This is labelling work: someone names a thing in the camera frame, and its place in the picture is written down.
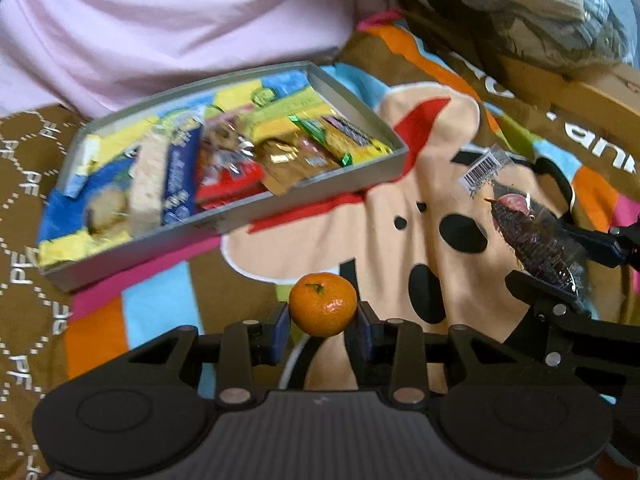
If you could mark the grey cardboard tray box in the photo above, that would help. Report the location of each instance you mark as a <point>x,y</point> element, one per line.
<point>71,276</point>

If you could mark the golden brown snack packet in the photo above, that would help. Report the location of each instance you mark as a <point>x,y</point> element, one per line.
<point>292,159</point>

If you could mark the rice cracker bar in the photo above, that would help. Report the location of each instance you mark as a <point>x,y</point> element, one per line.
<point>148,183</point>

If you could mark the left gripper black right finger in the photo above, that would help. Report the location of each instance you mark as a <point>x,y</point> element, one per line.
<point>391,356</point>

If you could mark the blue milk powder sachet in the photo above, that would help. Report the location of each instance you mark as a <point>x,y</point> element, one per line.
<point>186,128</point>

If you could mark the red nut snack bag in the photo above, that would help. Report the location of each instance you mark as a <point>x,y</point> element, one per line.
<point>227,170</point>

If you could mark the colourful cartoon blanket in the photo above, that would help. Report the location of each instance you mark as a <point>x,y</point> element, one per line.
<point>423,247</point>

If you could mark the brown PF patterned quilt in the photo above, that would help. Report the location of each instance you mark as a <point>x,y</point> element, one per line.
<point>34,313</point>

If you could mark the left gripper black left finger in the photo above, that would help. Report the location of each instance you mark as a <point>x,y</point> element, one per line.
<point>181,355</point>

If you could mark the green yellow snack packet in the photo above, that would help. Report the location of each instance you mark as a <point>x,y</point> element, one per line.
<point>348,144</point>

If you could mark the round wrapped biscuit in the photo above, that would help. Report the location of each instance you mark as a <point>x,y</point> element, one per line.
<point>107,212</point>

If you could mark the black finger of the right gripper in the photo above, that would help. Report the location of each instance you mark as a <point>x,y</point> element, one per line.
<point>600,247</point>
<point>533,291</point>

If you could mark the small orange mandarin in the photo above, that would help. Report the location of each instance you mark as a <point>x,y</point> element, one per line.
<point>322,304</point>

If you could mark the plastic bag of clothes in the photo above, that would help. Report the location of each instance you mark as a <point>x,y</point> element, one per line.
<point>560,34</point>

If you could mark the dark dried snack packet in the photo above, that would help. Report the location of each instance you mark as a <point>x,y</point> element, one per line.
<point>544,249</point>

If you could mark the colourful crocodile drawing paper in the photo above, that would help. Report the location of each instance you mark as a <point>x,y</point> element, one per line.
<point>106,155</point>

